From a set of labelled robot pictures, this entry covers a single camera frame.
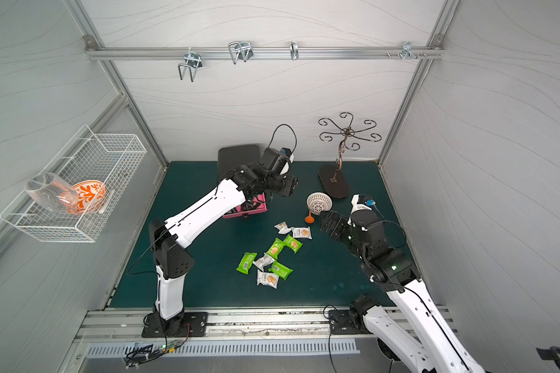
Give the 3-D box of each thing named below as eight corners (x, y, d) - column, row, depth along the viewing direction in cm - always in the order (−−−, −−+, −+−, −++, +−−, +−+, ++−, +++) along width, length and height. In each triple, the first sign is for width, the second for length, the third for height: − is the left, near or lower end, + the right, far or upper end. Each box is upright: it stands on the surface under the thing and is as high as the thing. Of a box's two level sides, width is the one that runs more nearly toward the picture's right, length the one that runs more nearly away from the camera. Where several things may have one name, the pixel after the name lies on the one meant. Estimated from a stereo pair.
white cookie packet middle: (260, 272, 85) (260, 270, 84) (253, 263, 88) (253, 261, 86) (274, 261, 88) (273, 259, 86) (267, 253, 90) (266, 251, 89)
